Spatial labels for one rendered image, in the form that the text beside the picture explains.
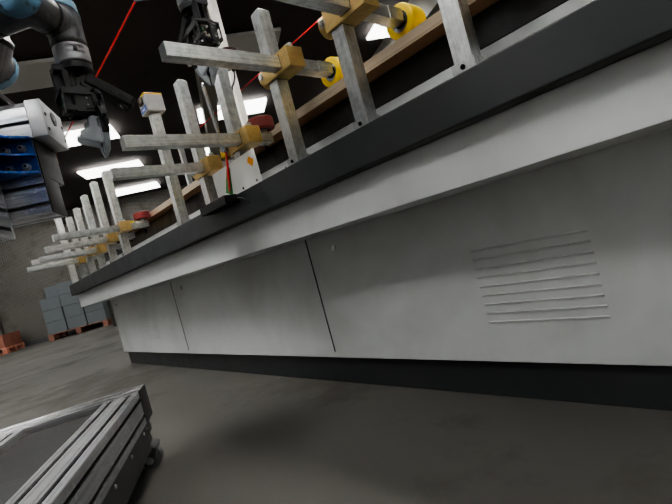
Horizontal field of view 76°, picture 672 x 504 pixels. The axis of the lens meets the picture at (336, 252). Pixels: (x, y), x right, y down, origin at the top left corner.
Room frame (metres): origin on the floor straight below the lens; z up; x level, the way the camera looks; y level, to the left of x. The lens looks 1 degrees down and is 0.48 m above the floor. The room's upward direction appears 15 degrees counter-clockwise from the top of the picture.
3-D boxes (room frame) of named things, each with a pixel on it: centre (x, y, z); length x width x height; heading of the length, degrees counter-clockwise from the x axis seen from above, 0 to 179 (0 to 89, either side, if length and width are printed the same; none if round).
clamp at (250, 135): (1.29, 0.18, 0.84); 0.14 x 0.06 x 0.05; 42
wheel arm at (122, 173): (1.39, 0.41, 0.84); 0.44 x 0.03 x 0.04; 132
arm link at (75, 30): (1.00, 0.47, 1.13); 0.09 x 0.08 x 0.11; 172
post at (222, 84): (1.30, 0.20, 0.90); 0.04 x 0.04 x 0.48; 42
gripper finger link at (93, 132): (0.99, 0.46, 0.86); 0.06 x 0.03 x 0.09; 132
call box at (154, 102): (1.68, 0.54, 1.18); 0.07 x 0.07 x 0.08; 42
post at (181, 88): (1.49, 0.37, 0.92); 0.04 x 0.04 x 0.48; 42
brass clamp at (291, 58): (1.10, 0.02, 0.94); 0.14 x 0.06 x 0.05; 42
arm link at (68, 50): (1.00, 0.47, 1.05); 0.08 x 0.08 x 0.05
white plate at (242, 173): (1.31, 0.24, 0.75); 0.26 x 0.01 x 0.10; 42
